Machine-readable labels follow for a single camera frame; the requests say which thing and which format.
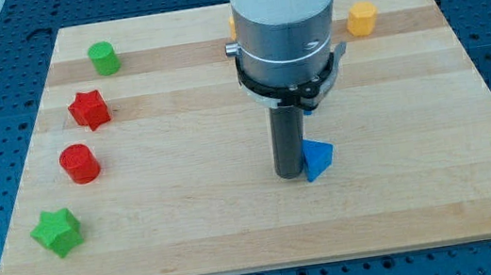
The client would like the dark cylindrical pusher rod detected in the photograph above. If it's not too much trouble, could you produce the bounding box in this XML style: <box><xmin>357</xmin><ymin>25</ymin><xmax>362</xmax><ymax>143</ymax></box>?
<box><xmin>269</xmin><ymin>106</ymin><xmax>304</xmax><ymax>179</ymax></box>

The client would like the black clamp ring mount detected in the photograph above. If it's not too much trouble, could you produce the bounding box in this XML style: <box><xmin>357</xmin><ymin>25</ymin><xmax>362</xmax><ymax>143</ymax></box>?
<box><xmin>235</xmin><ymin>41</ymin><xmax>347</xmax><ymax>111</ymax></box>

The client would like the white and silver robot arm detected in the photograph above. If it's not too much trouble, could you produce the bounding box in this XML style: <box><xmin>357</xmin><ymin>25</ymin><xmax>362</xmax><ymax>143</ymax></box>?
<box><xmin>225</xmin><ymin>0</ymin><xmax>346</xmax><ymax>179</ymax></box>

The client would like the yellow heart block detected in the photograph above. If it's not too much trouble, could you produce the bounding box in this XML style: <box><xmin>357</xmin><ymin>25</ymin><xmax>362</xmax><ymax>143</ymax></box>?
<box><xmin>228</xmin><ymin>16</ymin><xmax>237</xmax><ymax>41</ymax></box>

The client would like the blue triangular block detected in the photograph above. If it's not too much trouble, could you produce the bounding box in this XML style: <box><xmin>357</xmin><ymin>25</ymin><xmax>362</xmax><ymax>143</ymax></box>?
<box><xmin>302</xmin><ymin>139</ymin><xmax>334</xmax><ymax>182</ymax></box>

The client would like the yellow hexagon block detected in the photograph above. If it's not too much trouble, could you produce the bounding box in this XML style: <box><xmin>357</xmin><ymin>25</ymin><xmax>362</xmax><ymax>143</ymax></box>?
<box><xmin>347</xmin><ymin>1</ymin><xmax>378</xmax><ymax>37</ymax></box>

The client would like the wooden board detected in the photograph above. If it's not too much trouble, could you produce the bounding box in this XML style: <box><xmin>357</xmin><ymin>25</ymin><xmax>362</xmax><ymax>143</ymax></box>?
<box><xmin>0</xmin><ymin>0</ymin><xmax>491</xmax><ymax>275</ymax></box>

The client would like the green cylinder block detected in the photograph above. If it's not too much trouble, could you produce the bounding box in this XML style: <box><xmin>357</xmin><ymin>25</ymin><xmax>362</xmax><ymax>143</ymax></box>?
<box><xmin>87</xmin><ymin>41</ymin><xmax>121</xmax><ymax>76</ymax></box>

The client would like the red star block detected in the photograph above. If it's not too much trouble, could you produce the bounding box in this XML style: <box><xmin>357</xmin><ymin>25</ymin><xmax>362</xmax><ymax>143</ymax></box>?
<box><xmin>68</xmin><ymin>89</ymin><xmax>112</xmax><ymax>131</ymax></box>

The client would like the red cylinder block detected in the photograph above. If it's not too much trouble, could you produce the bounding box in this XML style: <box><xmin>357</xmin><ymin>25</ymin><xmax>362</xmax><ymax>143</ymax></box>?
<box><xmin>59</xmin><ymin>143</ymin><xmax>101</xmax><ymax>185</ymax></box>

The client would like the green star block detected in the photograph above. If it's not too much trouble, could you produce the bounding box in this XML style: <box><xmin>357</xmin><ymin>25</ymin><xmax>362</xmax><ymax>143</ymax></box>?
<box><xmin>30</xmin><ymin>208</ymin><xmax>84</xmax><ymax>259</ymax></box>

